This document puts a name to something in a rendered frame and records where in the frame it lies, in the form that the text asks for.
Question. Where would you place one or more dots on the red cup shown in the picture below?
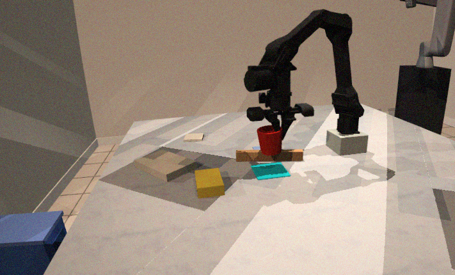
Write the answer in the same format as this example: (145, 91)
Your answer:
(269, 140)

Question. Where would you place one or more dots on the brown wooden bar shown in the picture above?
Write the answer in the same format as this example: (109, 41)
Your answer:
(257, 156)

